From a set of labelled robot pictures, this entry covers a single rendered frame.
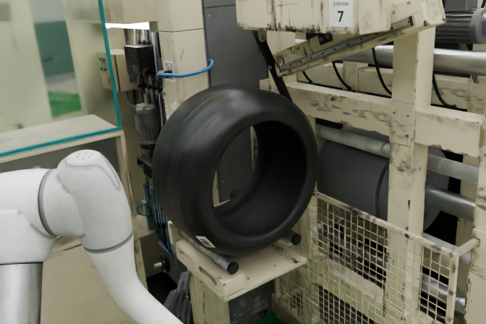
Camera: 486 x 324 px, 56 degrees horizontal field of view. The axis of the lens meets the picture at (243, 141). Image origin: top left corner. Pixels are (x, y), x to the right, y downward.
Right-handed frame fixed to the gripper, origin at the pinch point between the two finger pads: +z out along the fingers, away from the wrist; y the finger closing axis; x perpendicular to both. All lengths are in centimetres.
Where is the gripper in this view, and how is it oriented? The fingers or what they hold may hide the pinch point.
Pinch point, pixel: (184, 283)
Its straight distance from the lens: 141.7
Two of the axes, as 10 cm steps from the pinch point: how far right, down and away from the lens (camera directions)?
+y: 4.7, 7.1, 5.3
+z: 1.2, -6.4, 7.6
